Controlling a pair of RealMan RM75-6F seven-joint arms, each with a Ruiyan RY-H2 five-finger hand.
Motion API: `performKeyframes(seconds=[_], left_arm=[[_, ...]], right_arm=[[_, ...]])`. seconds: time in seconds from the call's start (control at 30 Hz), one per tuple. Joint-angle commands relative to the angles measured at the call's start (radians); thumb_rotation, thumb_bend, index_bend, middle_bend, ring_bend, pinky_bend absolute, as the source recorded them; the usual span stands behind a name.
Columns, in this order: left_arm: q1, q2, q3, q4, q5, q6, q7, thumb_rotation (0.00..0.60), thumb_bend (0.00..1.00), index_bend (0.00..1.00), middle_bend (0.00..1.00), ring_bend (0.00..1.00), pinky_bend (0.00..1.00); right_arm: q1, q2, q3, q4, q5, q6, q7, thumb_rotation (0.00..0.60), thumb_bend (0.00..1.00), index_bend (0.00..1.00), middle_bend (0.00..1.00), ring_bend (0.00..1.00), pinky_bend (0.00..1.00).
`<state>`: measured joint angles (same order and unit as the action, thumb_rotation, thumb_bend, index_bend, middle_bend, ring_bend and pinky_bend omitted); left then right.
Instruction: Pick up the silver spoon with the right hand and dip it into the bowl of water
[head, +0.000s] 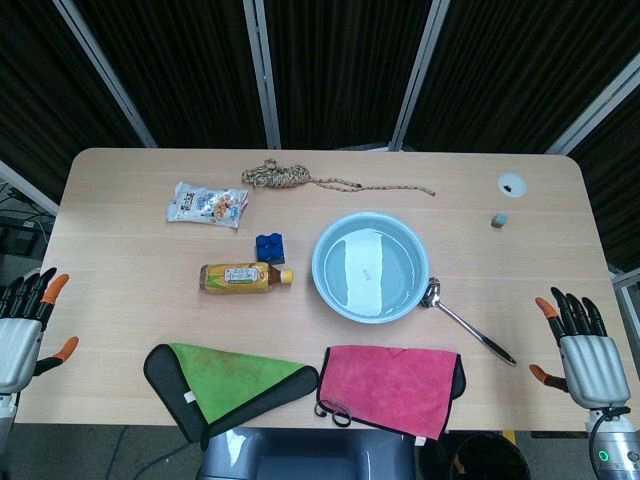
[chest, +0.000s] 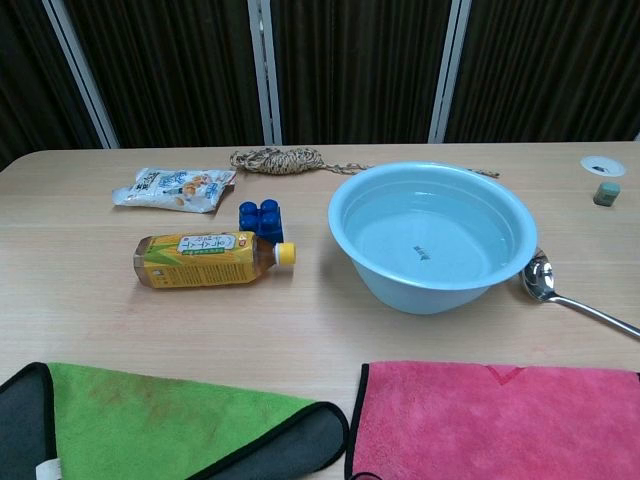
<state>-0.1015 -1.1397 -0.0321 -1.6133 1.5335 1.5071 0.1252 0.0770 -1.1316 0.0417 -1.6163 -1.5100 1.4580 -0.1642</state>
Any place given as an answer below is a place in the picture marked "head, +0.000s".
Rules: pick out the tea bottle yellow label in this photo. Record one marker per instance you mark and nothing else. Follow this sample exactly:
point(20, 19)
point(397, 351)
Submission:
point(235, 280)

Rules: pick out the dark equipment clutter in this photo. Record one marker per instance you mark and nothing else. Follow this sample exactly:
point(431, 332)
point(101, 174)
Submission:
point(20, 235)

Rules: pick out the blue toy brick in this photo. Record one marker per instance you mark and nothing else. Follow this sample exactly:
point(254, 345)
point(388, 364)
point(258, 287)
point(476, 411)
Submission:
point(271, 248)

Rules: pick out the green and grey cloth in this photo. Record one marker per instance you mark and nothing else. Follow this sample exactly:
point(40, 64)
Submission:
point(220, 380)

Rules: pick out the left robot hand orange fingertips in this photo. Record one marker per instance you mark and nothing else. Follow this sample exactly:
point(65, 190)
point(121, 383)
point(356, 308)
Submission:
point(17, 345)

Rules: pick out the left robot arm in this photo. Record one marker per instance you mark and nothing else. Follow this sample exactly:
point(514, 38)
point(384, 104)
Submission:
point(5, 415)

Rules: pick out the grey robot torso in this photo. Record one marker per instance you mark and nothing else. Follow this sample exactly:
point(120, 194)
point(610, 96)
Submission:
point(300, 455)

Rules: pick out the light blue bowl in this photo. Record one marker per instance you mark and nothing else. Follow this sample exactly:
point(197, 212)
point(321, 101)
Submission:
point(370, 300)

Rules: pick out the metal spoon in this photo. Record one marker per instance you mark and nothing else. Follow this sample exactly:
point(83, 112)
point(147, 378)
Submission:
point(465, 325)

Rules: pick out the grey partition post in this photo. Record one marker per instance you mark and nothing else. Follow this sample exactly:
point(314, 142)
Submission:
point(595, 110)
point(263, 75)
point(25, 187)
point(417, 80)
point(107, 80)

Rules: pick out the pink cloth black trim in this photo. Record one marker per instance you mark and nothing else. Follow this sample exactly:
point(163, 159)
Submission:
point(390, 385)

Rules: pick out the white snack packet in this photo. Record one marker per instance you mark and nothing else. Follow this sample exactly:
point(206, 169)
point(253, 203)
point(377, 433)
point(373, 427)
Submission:
point(205, 207)

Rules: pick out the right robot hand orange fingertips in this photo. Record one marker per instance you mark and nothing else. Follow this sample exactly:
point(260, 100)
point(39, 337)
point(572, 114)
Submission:
point(592, 365)

